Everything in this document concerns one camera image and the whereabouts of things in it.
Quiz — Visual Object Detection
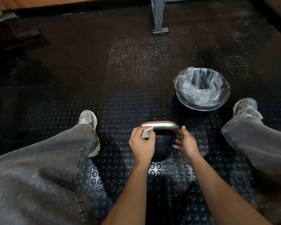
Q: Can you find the person's left hand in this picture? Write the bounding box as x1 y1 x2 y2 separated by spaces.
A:
129 126 156 166

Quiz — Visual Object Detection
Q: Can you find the person's grey sneaker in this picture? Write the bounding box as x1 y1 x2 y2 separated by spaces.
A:
232 97 264 120
78 110 101 158

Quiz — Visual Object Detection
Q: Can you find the grey metal frame post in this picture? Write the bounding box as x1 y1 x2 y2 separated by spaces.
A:
150 0 169 36

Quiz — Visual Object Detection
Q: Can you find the black gym equipment base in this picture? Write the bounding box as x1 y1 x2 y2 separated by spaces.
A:
0 8 48 52

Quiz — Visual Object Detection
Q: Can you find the person's right grey sneaker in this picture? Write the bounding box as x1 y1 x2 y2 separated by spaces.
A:
232 97 264 120

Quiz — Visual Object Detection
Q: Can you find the person's right leg in jeans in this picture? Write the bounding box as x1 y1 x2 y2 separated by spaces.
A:
221 114 281 223

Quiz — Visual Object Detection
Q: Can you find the black kettlebell with chrome handle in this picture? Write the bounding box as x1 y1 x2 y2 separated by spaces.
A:
138 120 181 162

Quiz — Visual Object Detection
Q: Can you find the black trash bin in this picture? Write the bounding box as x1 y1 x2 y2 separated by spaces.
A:
169 91 226 130

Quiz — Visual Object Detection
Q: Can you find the person's left forearm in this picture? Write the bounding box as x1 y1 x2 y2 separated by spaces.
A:
103 161 153 225

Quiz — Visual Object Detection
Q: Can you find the clear plastic bin liner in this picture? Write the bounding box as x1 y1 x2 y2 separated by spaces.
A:
173 66 231 112

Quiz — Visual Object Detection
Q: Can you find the person's right hand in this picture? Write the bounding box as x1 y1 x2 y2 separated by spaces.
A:
172 126 202 163

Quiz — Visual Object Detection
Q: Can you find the white wipe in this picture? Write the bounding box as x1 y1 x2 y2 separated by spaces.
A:
141 126 154 139

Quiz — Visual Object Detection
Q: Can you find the person's right forearm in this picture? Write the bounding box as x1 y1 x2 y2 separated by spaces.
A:
185 154 272 225

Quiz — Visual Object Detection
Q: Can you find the person's leg in jeans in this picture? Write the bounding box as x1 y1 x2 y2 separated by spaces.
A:
221 114 281 223
0 124 101 225

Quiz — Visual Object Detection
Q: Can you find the person's left grey sneaker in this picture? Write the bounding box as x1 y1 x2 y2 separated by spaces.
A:
78 110 101 158

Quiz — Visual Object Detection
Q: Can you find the person's left leg in jeans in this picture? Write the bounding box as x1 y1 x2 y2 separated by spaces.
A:
0 124 101 225

